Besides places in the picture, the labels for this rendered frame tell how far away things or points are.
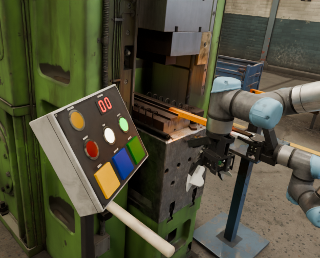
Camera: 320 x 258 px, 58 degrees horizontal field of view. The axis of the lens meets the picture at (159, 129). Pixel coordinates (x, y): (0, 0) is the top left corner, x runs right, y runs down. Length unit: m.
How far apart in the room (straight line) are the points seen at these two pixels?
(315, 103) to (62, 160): 0.64
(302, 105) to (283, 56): 8.33
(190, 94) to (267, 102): 0.94
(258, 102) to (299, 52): 8.28
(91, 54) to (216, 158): 0.60
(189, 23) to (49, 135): 0.78
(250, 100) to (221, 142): 0.15
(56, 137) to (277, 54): 8.69
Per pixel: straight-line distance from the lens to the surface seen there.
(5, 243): 2.18
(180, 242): 1.88
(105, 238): 1.51
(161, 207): 1.44
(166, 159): 1.30
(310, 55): 8.94
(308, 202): 1.08
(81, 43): 1.13
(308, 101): 0.82
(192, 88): 1.63
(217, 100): 0.80
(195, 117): 1.31
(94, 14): 1.12
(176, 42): 1.23
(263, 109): 0.73
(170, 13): 1.18
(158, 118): 1.33
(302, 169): 1.13
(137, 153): 0.96
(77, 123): 0.77
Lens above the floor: 1.45
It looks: 23 degrees down
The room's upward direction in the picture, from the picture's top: 5 degrees clockwise
